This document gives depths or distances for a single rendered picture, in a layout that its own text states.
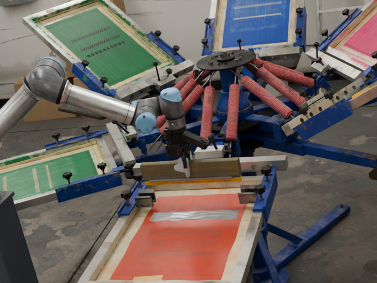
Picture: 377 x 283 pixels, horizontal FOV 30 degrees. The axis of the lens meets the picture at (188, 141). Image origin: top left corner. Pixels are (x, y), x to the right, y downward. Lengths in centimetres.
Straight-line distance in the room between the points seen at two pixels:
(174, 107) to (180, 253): 55
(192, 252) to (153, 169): 43
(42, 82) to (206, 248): 84
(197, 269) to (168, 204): 54
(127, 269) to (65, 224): 259
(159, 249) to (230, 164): 43
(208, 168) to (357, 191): 223
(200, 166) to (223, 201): 20
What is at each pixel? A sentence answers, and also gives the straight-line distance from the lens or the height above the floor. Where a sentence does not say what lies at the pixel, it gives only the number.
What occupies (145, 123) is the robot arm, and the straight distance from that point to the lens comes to 254.
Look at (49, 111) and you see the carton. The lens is 732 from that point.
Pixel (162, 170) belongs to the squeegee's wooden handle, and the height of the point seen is 113.
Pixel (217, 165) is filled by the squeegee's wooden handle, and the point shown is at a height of 114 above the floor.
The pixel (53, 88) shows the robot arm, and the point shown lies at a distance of 254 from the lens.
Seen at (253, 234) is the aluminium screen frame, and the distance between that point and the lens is 256.
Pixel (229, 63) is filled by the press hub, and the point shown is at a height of 131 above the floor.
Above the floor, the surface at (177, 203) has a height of 96.
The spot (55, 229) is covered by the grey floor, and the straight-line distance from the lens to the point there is 510.
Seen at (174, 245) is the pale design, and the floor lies 96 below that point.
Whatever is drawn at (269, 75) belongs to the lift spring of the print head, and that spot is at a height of 123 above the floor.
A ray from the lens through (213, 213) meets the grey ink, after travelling 280.
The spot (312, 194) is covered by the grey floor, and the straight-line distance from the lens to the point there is 487.
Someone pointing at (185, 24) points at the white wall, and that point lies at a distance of 703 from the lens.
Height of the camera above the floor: 230
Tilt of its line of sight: 22 degrees down
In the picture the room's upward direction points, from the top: 11 degrees counter-clockwise
